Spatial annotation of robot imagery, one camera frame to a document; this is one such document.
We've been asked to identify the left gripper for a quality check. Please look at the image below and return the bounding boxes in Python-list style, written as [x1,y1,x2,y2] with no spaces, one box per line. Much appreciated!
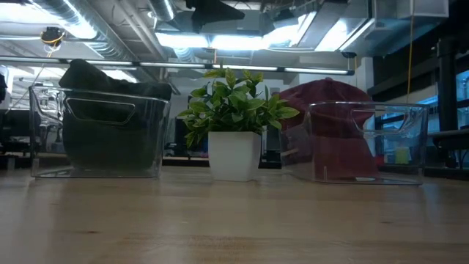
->
[185,0,246,33]

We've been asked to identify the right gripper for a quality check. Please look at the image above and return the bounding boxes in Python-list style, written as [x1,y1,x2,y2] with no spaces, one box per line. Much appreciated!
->
[260,0,313,23]

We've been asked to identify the long ceiling light bar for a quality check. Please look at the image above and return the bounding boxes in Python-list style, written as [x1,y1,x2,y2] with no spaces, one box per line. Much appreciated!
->
[0,56,356,76]

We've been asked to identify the green plant in white pot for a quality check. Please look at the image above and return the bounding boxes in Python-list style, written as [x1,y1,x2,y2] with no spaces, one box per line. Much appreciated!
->
[177,67,300,183]

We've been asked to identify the dark screen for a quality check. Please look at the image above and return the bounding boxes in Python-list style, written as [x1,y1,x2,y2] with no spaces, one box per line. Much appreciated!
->
[264,126,284,165]

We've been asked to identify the clear plastic bin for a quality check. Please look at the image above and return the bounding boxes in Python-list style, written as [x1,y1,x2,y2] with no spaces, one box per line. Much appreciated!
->
[28,86,172,180]
[280,101,430,186]

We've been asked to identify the black pillar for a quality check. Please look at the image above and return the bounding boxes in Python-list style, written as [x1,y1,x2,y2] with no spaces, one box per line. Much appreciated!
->
[437,35,459,133]

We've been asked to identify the green cup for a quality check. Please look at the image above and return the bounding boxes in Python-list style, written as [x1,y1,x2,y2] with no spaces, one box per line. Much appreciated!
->
[394,146,410,165]

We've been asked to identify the dark desk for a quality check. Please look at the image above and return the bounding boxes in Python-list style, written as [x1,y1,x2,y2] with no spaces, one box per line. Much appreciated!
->
[426,128,469,180]

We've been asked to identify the yellow hanging cord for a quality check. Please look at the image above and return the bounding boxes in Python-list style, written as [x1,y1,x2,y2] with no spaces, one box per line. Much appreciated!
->
[405,14,416,104]

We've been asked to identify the silver ventilation duct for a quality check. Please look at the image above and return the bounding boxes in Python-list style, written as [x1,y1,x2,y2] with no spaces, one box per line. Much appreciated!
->
[31,0,135,62]

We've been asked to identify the yellow black cable reel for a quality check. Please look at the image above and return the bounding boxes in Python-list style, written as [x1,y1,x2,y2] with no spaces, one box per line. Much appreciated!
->
[40,26,67,48]

